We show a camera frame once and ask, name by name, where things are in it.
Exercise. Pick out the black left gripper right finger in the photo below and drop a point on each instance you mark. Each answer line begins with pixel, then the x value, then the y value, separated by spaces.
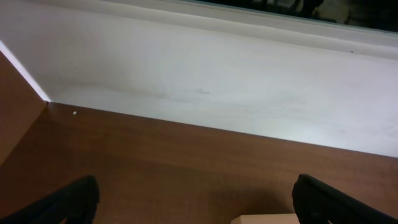
pixel 316 202

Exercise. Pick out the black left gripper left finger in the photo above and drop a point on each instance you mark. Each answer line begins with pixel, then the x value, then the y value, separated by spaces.
pixel 75 203

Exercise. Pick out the brown cardboard box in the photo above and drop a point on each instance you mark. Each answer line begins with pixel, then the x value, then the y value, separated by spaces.
pixel 289 218

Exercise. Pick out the brown side partition panel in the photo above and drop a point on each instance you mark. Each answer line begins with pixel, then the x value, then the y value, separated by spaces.
pixel 20 107

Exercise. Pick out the dark window strip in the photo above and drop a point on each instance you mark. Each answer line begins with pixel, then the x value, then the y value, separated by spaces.
pixel 372 14

